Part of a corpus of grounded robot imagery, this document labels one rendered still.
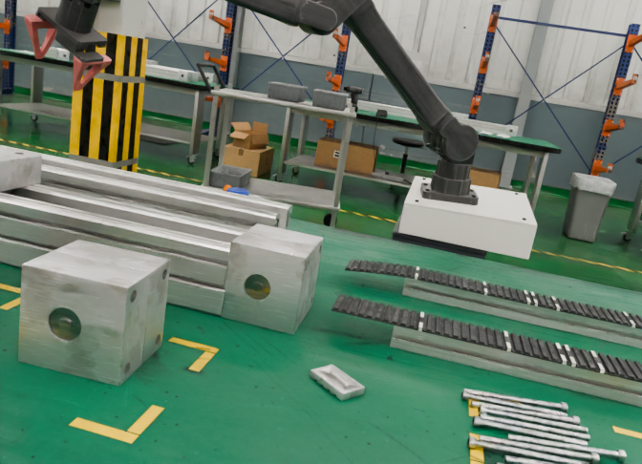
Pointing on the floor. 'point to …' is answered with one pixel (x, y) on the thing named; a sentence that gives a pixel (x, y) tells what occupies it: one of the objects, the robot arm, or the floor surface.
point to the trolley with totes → (291, 194)
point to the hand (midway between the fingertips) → (58, 70)
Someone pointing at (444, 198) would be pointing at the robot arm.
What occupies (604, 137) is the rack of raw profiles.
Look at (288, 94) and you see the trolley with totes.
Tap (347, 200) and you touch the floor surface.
